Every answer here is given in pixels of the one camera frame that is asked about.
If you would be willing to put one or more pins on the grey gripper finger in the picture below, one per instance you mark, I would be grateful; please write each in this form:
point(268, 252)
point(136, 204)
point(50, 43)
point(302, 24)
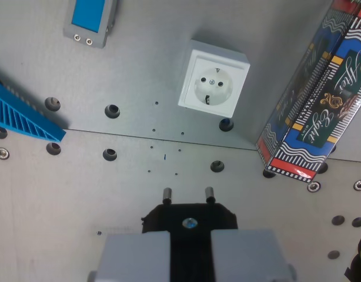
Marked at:
point(245, 258)
point(133, 258)

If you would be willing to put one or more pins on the black two-pin power plug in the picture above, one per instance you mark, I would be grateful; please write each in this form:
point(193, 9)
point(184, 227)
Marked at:
point(190, 249)

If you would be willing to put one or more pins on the silver hex socket screw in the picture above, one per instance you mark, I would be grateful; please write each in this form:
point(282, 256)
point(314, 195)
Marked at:
point(360, 185)
point(313, 186)
point(2, 153)

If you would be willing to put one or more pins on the colourful patterned box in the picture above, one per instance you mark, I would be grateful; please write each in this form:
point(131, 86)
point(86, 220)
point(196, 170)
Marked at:
point(321, 97)

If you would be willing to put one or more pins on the blue ribbed plastic wedge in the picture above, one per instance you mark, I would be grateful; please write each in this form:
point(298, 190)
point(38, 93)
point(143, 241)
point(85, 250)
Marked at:
point(18, 117)

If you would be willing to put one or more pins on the grey box with blue panel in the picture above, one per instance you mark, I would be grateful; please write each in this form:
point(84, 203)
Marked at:
point(86, 17)

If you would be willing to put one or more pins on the white wall socket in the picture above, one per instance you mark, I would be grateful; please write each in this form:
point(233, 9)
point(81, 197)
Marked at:
point(213, 85)

